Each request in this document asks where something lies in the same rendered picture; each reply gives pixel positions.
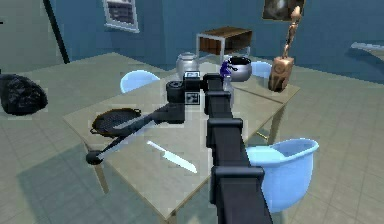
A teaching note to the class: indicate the dark framed picture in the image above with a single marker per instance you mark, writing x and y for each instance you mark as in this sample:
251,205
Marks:
281,9

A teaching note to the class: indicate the pale wooden table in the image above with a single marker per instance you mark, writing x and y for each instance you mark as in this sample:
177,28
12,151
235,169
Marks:
160,181

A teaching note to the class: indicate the white knife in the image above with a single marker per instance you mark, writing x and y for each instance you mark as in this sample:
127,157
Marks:
173,157

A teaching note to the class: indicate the light blue chair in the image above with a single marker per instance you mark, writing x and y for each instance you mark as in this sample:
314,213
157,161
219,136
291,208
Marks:
261,69
136,80
286,173

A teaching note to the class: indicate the black round pan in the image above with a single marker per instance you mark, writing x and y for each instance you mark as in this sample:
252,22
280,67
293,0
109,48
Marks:
108,121

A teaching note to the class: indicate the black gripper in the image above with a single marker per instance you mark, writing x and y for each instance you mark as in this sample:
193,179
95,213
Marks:
175,93

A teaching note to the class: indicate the clear spray bottle purple top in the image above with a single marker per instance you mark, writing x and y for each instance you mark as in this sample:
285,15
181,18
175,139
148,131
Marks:
228,83

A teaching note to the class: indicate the white framed window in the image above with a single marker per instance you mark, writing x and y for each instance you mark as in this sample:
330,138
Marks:
121,13

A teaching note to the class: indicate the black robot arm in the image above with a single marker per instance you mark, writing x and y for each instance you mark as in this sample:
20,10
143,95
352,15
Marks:
230,150

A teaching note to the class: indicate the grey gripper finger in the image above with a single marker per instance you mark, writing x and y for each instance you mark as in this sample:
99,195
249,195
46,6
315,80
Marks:
94,158

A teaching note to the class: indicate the silver kettle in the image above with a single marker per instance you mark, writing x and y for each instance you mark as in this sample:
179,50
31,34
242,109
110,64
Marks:
186,63

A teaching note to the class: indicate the silver pot with black rim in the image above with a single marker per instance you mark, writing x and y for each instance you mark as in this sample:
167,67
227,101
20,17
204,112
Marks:
241,70

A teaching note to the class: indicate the brown side table white frame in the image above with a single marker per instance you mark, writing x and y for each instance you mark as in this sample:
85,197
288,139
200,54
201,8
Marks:
223,41

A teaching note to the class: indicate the black bag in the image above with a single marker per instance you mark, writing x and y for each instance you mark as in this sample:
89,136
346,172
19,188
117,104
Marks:
21,95

